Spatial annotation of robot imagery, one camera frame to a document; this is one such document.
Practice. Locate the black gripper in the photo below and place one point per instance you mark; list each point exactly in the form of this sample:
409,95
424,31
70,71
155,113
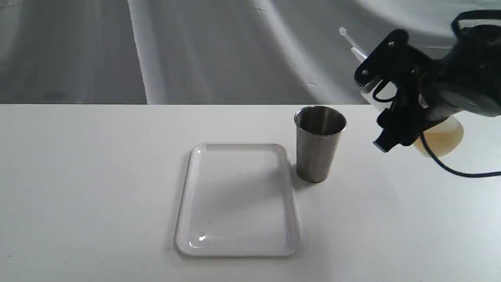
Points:
467,78

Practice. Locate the translucent squeeze bottle amber liquid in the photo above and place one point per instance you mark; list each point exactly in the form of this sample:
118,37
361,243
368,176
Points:
442,138

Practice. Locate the stainless steel cup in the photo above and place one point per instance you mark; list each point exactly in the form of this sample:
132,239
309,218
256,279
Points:
318,132

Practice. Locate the white rectangular plastic tray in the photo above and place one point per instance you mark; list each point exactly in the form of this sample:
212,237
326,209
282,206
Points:
238,200

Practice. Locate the grey fabric backdrop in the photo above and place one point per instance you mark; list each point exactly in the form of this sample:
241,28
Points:
205,51

